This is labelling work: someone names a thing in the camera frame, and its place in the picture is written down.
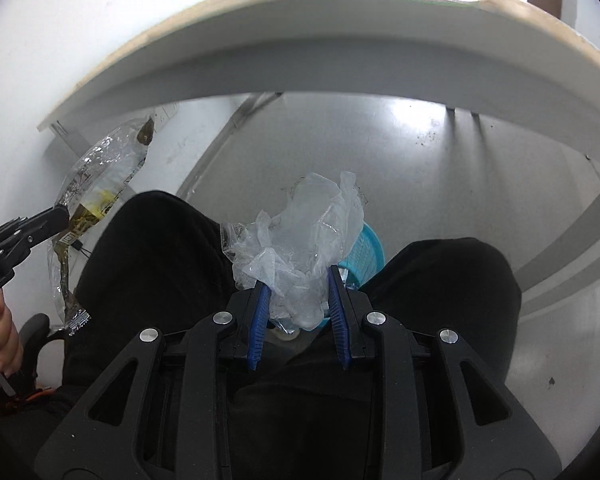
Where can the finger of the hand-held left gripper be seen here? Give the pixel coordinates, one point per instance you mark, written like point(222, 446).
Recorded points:
point(45, 224)

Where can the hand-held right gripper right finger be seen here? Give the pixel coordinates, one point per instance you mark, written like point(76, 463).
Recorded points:
point(339, 320)

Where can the clear oil-stained plastic wrapper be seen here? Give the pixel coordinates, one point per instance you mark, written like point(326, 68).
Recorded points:
point(105, 160)

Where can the clear plastic bag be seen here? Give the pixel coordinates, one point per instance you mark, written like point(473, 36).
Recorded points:
point(300, 240)

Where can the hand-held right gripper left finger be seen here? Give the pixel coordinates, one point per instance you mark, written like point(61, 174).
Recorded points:
point(260, 325)

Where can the white table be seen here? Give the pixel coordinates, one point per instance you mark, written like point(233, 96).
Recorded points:
point(330, 45)

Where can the blue plastic basket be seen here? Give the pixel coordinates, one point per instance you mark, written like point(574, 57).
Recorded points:
point(365, 255)

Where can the person's left hand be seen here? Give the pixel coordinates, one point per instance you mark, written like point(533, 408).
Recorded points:
point(2, 335)

